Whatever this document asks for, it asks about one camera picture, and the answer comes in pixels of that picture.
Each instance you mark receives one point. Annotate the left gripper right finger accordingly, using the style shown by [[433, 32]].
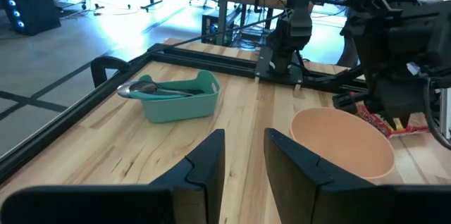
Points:
[[317, 199]]

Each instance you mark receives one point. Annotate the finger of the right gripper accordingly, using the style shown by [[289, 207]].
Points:
[[398, 120], [349, 102]]

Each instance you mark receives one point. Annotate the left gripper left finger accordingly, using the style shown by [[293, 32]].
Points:
[[169, 199]]

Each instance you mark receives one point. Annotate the red yellow ramen packet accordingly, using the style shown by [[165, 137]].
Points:
[[377, 122]]

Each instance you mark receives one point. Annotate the orange plastic bowl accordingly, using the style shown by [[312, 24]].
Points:
[[345, 139]]

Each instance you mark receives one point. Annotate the teal plastic basket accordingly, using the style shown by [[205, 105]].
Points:
[[183, 109]]

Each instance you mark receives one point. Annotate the silver metal spoon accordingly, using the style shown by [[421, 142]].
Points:
[[123, 92]]

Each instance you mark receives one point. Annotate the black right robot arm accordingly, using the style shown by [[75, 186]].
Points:
[[292, 30]]

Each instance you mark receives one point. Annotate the black computer tower blue lights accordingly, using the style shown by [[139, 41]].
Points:
[[35, 12]]

